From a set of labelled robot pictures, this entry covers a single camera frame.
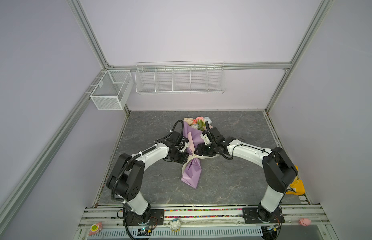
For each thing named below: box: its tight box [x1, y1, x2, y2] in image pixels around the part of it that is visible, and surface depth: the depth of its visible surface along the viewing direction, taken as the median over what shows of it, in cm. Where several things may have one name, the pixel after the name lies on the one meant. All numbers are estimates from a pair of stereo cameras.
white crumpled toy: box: [170, 218, 181, 233], surface depth 69 cm
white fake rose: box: [204, 116, 213, 125], surface depth 111 cm
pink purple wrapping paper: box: [181, 121, 204, 190], surface depth 88 cm
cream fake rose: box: [183, 117, 194, 126], surface depth 110 cm
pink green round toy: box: [89, 222, 103, 236], surface depth 69 cm
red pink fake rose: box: [192, 116, 204, 125], surface depth 110 cm
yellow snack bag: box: [285, 165, 306, 195], surface depth 79 cm
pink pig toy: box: [298, 218, 312, 227], surface depth 72 cm
